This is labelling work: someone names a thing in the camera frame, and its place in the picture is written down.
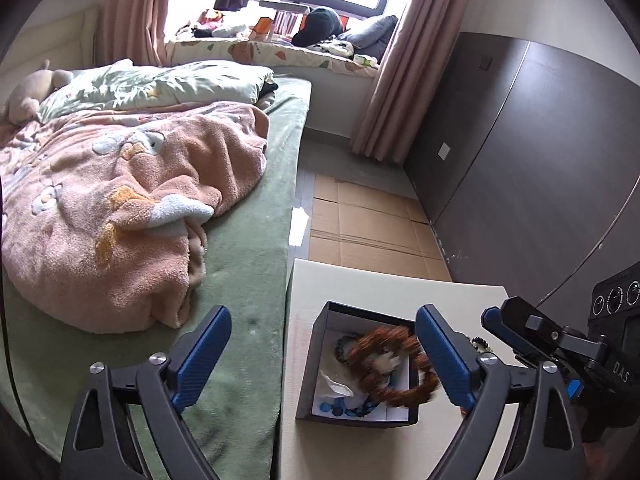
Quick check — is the white paper sheet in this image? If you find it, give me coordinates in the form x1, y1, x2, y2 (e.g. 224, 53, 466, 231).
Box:
288, 206, 312, 248

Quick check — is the black bag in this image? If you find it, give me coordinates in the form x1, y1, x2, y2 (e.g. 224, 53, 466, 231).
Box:
291, 6, 347, 49

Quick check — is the pile of soft toys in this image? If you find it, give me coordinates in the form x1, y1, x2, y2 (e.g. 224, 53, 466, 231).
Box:
189, 9, 275, 42

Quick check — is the grey cushion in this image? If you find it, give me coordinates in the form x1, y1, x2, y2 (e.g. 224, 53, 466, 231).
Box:
339, 14, 400, 52

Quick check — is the printed window seat cushion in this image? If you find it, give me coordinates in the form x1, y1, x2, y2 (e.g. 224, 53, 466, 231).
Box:
164, 37, 382, 79

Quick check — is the beige padded headboard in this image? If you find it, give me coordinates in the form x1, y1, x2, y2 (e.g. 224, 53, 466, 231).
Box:
0, 7, 104, 107

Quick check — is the dark jewelry box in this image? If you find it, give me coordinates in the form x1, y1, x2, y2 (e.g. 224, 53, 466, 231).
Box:
295, 301, 422, 429

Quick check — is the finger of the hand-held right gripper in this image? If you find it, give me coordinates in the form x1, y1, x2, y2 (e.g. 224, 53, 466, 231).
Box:
481, 297, 609, 377

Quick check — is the pale green printed pillow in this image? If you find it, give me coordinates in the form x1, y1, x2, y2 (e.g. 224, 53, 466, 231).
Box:
37, 59, 277, 124

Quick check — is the blue bead bracelet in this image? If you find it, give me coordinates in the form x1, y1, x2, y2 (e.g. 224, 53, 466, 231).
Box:
317, 394, 385, 419

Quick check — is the dark bead bracelet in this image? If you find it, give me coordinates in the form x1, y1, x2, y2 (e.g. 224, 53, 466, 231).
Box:
334, 332, 362, 365

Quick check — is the brown bead necklace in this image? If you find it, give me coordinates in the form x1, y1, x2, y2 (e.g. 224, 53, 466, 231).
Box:
344, 325, 442, 409

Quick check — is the pink fleece blanket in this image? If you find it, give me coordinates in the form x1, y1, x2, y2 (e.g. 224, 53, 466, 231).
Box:
0, 101, 272, 334

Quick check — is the flattened cardboard sheet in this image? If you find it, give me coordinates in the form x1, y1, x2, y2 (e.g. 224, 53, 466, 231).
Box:
308, 174, 454, 282

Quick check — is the row of books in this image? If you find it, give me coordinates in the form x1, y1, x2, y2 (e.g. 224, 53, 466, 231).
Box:
272, 9, 307, 37

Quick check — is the beige plush toy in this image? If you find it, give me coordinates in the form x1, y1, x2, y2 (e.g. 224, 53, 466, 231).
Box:
4, 59, 76, 124

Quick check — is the bed with green sheet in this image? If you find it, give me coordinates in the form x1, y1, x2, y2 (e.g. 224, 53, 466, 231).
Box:
0, 77, 314, 480

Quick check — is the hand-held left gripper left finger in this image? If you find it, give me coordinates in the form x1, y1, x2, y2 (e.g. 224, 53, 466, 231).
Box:
60, 304, 233, 480

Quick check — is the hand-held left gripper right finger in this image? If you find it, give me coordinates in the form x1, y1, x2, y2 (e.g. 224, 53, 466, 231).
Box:
415, 304, 587, 480

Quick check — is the pink curtain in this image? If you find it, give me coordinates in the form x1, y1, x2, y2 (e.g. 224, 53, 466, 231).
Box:
349, 0, 472, 166
102, 0, 174, 68

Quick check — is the black and white bead bracelet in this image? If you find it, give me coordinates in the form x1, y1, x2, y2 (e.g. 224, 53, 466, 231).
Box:
467, 336, 497, 361

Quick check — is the white crumpled tissue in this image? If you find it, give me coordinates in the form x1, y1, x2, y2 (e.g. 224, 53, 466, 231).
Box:
320, 370, 362, 400

